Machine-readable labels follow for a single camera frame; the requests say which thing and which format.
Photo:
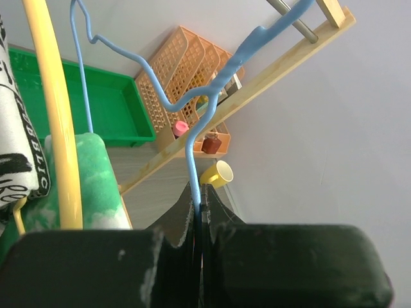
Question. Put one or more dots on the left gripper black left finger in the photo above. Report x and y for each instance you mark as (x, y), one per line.
(104, 268)

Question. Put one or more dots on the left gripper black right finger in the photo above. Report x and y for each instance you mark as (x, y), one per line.
(287, 265)

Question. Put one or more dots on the green white trousers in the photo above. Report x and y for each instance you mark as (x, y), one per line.
(102, 205)

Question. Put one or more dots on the light blue wire hanger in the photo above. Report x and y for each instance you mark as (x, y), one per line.
(258, 38)

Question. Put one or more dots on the yellow plastic hanger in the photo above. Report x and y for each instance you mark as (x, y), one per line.
(59, 114)

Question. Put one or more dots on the newspaper print trousers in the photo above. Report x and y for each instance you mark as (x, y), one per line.
(24, 170)

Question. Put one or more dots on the yellow mug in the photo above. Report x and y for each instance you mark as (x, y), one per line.
(218, 175)

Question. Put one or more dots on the dark red jar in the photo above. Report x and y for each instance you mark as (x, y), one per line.
(211, 144)

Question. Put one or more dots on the pink capped bottle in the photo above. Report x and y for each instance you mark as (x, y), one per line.
(180, 128)

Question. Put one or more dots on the green plastic tray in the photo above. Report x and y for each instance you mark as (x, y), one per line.
(117, 112)

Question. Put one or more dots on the books in organizer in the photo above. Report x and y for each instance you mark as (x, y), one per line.
(229, 89)

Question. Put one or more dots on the orange plastic file organizer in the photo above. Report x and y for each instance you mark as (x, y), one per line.
(184, 61)

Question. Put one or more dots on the wooden clothes rack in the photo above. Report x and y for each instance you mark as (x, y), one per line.
(338, 20)

